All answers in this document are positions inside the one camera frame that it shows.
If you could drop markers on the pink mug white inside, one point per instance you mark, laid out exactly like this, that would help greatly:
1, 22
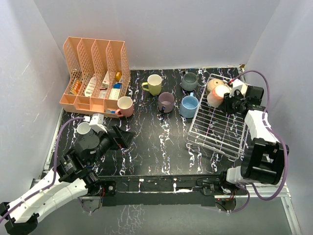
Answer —
125, 107

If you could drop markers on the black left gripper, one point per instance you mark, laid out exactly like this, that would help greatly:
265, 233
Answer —
126, 136

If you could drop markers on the white labelled box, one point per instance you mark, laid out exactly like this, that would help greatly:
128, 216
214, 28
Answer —
90, 87

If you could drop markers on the small white cup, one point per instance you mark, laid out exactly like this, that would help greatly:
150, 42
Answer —
84, 129

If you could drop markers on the yellow-green ceramic mug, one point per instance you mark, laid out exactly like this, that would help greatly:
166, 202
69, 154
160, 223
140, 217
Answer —
153, 84

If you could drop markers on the white wire dish rack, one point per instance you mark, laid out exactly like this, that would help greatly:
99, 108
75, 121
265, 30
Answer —
214, 130

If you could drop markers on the pink plastic file organizer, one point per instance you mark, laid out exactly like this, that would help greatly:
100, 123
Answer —
86, 58

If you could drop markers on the black front mounting rail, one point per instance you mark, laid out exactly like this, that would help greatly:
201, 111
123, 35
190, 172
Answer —
190, 189

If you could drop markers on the light blue ceramic mug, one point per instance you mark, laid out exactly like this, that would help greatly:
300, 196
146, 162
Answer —
188, 106

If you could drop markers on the green-inside mushroom pattern mug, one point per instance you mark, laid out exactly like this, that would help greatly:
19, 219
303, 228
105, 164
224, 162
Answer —
243, 88

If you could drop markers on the dark grey round mug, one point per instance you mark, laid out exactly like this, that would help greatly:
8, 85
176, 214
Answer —
189, 81

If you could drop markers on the light pink mug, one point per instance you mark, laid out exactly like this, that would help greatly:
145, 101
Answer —
216, 96

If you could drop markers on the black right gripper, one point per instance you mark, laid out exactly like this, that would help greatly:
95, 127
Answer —
227, 100

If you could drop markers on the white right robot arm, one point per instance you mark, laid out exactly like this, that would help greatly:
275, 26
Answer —
264, 159

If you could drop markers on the purple ceramic mug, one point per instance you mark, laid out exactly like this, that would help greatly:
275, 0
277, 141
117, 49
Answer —
165, 102

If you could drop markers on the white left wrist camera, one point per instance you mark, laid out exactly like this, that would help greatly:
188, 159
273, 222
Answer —
95, 123

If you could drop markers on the white printed flat box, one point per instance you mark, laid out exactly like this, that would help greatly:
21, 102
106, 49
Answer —
115, 93

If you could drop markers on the tan glazed round mug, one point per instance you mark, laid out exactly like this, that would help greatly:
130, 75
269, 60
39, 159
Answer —
211, 84

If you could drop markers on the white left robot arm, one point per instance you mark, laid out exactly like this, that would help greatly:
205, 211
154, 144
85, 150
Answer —
73, 177

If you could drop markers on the orange red packet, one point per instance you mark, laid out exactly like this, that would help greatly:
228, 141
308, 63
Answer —
75, 87

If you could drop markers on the white red medicine box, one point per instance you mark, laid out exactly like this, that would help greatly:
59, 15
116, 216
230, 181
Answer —
106, 81

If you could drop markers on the blue white small box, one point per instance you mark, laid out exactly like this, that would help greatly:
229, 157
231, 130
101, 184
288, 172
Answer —
118, 86

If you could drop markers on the yellow small bottle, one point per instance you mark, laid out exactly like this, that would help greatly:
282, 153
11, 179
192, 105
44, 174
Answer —
118, 76

